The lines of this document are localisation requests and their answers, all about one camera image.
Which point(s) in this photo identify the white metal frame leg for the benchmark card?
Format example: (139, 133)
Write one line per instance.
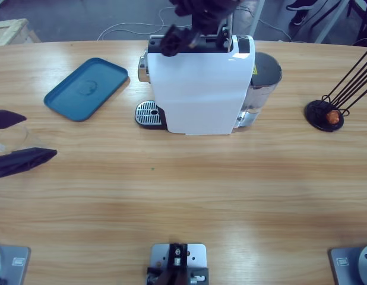
(332, 20)

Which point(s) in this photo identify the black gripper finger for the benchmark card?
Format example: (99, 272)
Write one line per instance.
(23, 160)
(6, 119)

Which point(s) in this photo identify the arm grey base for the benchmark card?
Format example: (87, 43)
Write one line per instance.
(344, 261)
(17, 261)

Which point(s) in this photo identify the black chair frame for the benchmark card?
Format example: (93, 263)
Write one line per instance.
(361, 17)

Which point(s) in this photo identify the silver coffee machine lever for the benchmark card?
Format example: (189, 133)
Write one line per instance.
(226, 29)

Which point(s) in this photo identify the centre metal mount plate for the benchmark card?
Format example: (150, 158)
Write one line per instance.
(159, 255)

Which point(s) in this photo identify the wooden crate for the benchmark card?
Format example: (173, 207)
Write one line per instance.
(11, 29)

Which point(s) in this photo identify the orange coffee capsule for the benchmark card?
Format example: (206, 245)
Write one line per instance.
(332, 116)

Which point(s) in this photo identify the blue rectangular serving tray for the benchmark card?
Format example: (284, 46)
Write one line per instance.
(85, 89)

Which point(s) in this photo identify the clear drinking glass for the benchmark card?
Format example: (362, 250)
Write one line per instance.
(14, 138)

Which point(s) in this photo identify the white capsule coffee machine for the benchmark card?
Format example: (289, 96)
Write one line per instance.
(198, 95)

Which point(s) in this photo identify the white metal post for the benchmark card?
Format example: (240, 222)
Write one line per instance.
(256, 15)

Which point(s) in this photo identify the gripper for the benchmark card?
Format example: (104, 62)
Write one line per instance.
(207, 15)

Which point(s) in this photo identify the person with dark sneakers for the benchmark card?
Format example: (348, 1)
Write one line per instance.
(299, 12)

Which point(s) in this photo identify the water tank with black lid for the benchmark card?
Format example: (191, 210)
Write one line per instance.
(265, 71)

